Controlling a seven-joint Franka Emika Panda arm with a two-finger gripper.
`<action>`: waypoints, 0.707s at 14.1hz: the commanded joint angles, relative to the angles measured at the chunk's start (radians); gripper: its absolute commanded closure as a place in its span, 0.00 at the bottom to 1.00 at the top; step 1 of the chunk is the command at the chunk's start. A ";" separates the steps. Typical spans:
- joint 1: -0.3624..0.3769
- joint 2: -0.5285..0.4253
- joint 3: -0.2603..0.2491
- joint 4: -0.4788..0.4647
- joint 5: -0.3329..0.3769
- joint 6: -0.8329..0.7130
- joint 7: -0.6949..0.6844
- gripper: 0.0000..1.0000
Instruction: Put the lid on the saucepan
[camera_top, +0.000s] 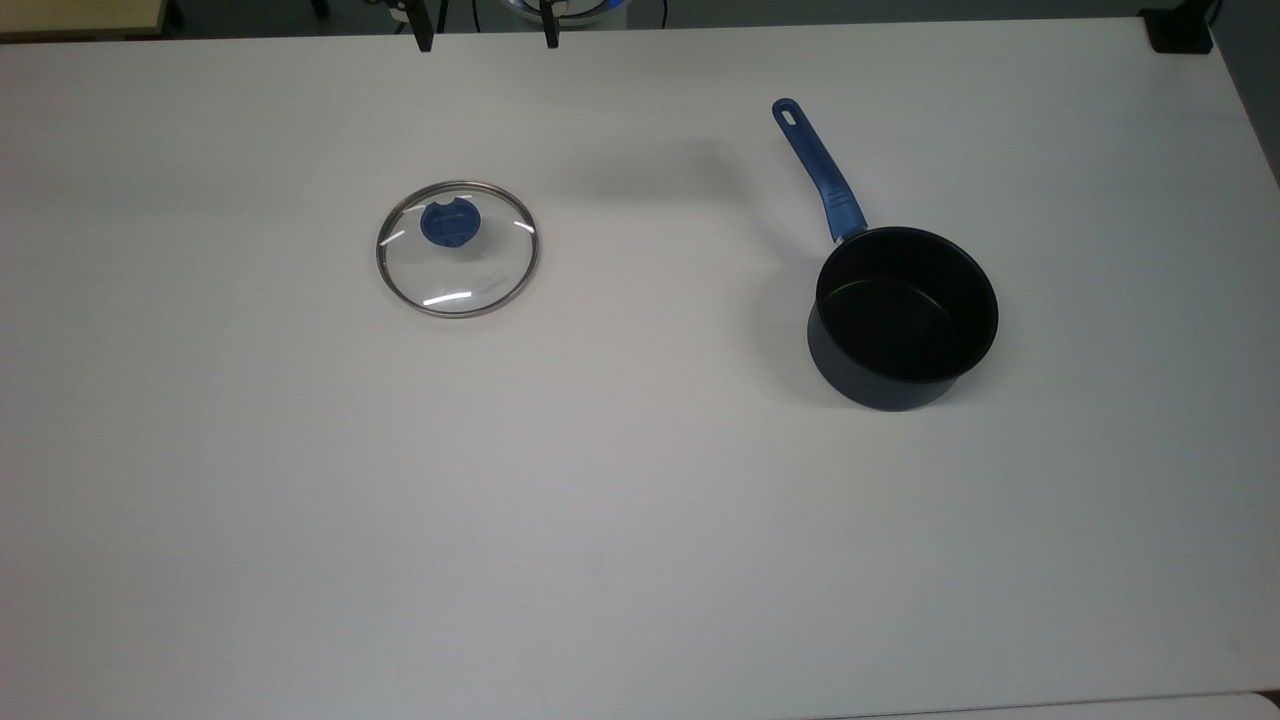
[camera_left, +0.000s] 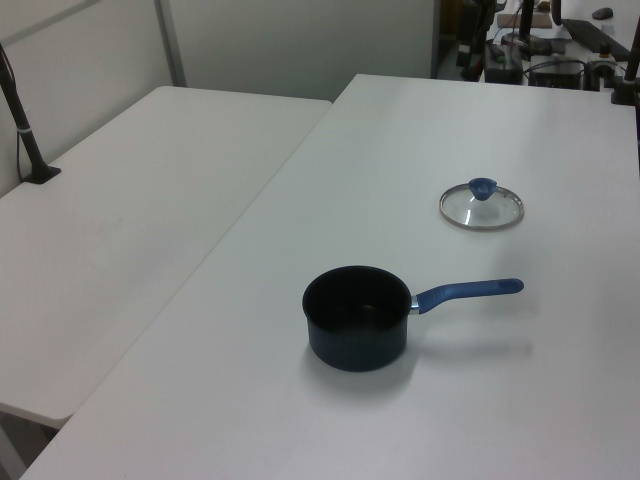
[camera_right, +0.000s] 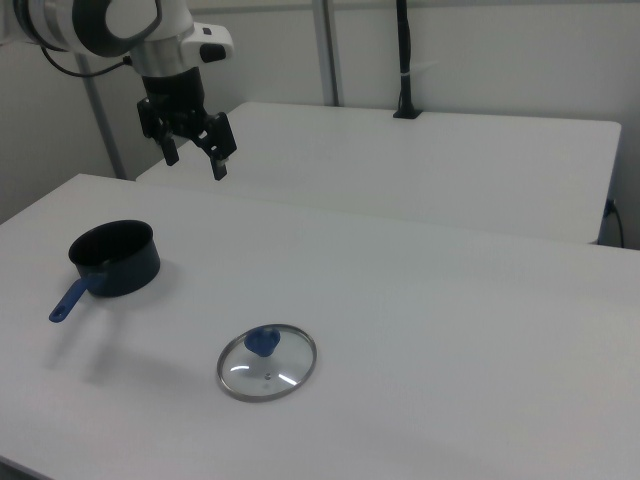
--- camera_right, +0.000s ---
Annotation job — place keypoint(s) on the white zip tie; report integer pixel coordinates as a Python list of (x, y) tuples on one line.
[(420, 69)]

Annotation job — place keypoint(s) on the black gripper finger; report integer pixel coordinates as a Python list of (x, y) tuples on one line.
[(167, 145), (220, 140)]

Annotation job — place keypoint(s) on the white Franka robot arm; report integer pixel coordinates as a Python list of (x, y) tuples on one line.
[(165, 30)]

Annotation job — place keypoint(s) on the grey aluminium frame post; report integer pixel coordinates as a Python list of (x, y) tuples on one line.
[(105, 130), (329, 50)]

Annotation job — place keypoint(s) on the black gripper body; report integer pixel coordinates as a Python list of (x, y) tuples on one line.
[(175, 95)]

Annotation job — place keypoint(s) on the glass lid with blue knob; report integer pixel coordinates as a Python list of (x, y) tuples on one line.
[(267, 370)]

